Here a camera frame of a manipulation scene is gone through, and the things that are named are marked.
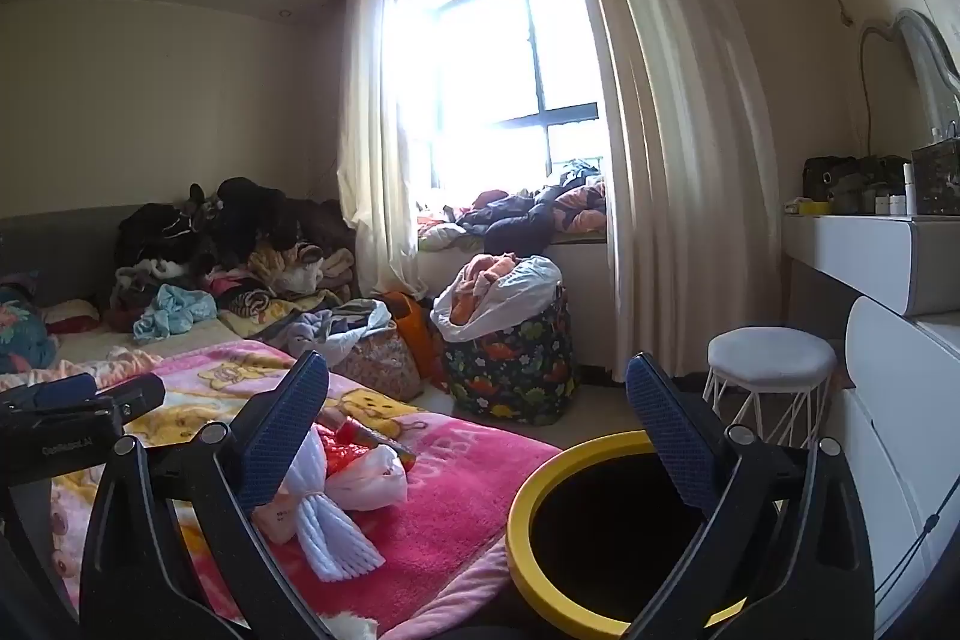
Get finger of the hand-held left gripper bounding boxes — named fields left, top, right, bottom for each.
left=94, top=375, right=166, bottom=425
left=0, top=374, right=98, bottom=414

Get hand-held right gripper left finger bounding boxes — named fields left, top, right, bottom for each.
left=79, top=351, right=335, bottom=640

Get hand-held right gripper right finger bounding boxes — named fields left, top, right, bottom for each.
left=622, top=353, right=875, bottom=640

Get red snack wrapper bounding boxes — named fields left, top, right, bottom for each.
left=316, top=411, right=418, bottom=472

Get pale pink packet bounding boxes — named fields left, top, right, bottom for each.
left=251, top=490, right=302, bottom=545

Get white and red trash bundle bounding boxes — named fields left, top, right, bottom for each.
left=289, top=426, right=385, bottom=581

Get yellow-rimmed black trash bin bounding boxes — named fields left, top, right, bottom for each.
left=508, top=430, right=751, bottom=639

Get red pillow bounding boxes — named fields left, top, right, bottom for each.
left=41, top=299, right=103, bottom=335

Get light blue garment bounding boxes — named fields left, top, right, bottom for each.
left=133, top=284, right=220, bottom=342

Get grey and white clothes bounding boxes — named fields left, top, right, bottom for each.
left=289, top=299, right=395, bottom=365

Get floral fabric bag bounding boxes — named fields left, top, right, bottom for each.
left=330, top=325, right=425, bottom=402

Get grey headboard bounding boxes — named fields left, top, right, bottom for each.
left=0, top=203, right=155, bottom=313

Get orange bag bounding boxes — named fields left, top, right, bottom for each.
left=382, top=291, right=445, bottom=387

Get dinosaur print laundry basket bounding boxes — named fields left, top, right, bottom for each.
left=442, top=287, right=580, bottom=427

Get pink cartoon blanket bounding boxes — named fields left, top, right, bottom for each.
left=0, top=340, right=563, bottom=640

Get dark clothes pile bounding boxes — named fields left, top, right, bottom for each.
left=112, top=176, right=358, bottom=341

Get white paper scrap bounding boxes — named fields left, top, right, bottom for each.
left=330, top=614, right=380, bottom=640

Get large white plastic bag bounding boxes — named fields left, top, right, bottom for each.
left=431, top=251, right=563, bottom=342

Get white drawer cabinet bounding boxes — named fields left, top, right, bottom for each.
left=823, top=295, right=960, bottom=640

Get orange garment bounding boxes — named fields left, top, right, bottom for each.
left=450, top=254, right=520, bottom=322

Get white vanity desk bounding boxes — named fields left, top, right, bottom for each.
left=782, top=212, right=960, bottom=320

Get clothes heap on window bench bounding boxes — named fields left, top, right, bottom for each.
left=418, top=156, right=610, bottom=253

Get sheer cream curtain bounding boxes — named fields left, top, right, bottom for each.
left=337, top=0, right=422, bottom=313

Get black handbag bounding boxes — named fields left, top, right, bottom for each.
left=802, top=155, right=913, bottom=216

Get long cream curtain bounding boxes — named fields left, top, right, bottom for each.
left=547, top=0, right=786, bottom=386

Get small white bottles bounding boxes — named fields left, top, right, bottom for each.
left=874, top=160, right=917, bottom=217

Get dark storage box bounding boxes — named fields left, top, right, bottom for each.
left=911, top=137, right=960, bottom=218

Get black-framed window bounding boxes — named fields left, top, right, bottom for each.
left=405, top=0, right=610, bottom=193

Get white-framed mirror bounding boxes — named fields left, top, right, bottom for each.
left=892, top=8, right=960, bottom=140

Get white wire stool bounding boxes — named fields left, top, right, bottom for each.
left=705, top=326, right=838, bottom=447

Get black cord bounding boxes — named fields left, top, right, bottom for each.
left=874, top=445, right=960, bottom=597

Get mirror cable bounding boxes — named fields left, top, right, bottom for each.
left=858, top=16, right=902, bottom=158

